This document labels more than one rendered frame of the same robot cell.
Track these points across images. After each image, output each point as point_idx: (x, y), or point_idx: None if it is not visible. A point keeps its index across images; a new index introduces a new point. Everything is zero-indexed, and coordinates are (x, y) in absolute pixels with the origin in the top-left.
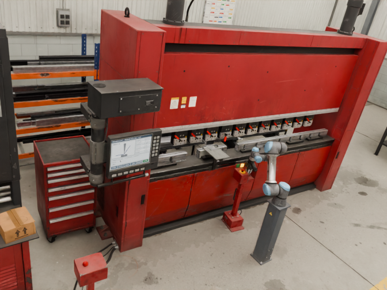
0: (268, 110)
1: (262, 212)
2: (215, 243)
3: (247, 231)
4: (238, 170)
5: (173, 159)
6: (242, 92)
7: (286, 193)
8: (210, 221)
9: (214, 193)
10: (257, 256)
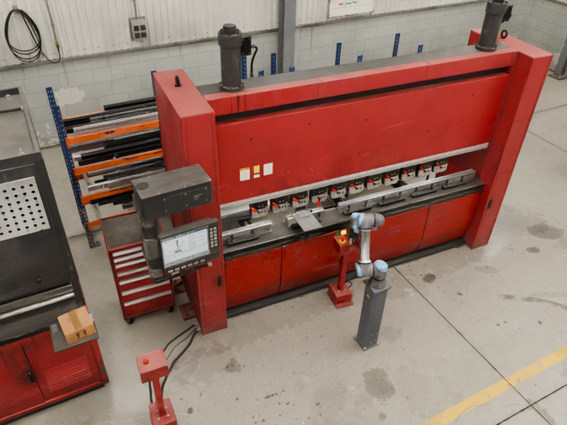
0: (376, 162)
1: None
2: (314, 324)
3: (356, 308)
4: (337, 239)
5: (255, 232)
6: (333, 148)
7: (382, 274)
8: (312, 295)
9: (313, 265)
10: (360, 341)
